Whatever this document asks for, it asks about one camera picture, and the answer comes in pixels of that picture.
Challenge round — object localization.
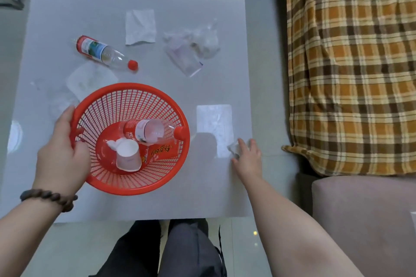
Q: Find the person's left hand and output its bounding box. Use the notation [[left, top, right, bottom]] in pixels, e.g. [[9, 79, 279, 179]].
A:
[[32, 105, 92, 197]]

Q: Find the person's right hand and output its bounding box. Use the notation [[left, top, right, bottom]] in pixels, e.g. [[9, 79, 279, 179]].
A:
[[231, 138, 263, 185]]

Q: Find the small clear plastic wrapper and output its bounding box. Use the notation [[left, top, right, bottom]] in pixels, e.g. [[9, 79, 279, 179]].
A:
[[227, 139, 252, 159]]

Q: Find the red plastic mesh basket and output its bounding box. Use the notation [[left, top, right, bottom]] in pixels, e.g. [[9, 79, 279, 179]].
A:
[[70, 83, 191, 196]]

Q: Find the person's left forearm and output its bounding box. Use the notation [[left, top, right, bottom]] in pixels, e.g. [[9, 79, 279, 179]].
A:
[[0, 194, 65, 277]]

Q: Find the person's right forearm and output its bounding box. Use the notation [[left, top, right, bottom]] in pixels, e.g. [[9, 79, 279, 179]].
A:
[[243, 174, 364, 277]]

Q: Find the crumpled white tissue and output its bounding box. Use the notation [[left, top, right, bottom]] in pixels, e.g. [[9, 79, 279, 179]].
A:
[[106, 138, 128, 151]]

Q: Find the white paper cup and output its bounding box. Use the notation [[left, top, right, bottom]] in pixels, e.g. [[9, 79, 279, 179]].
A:
[[116, 139, 142, 172]]

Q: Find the clear plastic film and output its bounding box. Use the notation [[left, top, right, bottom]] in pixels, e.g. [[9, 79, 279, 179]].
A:
[[48, 87, 80, 122]]

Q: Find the crushed red-capped plastic bottle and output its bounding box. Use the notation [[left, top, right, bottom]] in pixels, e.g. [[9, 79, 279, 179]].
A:
[[123, 119, 190, 144]]

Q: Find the red snack packet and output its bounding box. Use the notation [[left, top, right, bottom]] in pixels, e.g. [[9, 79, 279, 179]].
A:
[[140, 142, 180, 164]]

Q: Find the white flat paper wrapper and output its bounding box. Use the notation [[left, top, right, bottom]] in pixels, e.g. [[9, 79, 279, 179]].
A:
[[66, 62, 119, 103]]

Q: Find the person's right leg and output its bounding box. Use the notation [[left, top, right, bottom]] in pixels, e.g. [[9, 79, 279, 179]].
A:
[[159, 218, 228, 277]]

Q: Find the person's leg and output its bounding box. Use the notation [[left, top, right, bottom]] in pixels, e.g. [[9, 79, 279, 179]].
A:
[[159, 218, 228, 277], [88, 220, 162, 277]]

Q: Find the person's left leg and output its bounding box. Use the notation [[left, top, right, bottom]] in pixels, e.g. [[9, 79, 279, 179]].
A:
[[88, 220, 162, 277]]

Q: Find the red-labelled clear plastic bottle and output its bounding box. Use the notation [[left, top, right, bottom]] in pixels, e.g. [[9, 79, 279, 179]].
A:
[[76, 35, 139, 72]]

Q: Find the crumpled clear plastic bag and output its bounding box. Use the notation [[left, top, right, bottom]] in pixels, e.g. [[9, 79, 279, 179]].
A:
[[162, 20, 221, 78]]

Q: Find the wide plaid sofa cover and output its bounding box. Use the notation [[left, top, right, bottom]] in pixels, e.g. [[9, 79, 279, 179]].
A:
[[281, 0, 416, 177]]

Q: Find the pink cushioned stool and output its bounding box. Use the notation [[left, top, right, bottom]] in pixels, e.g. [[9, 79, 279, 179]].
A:
[[311, 174, 416, 277]]

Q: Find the white paper napkin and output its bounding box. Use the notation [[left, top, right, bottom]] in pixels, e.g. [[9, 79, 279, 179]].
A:
[[125, 9, 157, 46]]

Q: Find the brown wooden bead bracelet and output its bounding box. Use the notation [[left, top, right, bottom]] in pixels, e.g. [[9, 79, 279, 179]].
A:
[[20, 189, 78, 213]]

